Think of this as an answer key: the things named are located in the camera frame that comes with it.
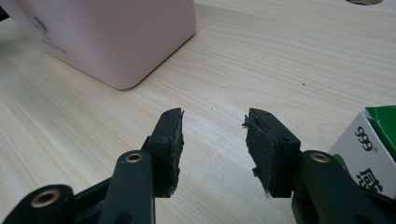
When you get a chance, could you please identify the green and white medicine box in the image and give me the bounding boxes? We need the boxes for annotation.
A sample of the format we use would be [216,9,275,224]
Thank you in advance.
[328,105,396,200]

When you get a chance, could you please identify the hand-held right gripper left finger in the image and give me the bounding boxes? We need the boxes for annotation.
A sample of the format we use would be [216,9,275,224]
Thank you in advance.
[141,107,185,199]

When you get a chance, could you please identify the pink storage box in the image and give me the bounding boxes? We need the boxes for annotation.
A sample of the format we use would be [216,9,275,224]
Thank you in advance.
[0,0,197,91]

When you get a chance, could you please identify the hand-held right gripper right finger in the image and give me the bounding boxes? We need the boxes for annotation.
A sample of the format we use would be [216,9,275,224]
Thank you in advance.
[242,107,302,199]

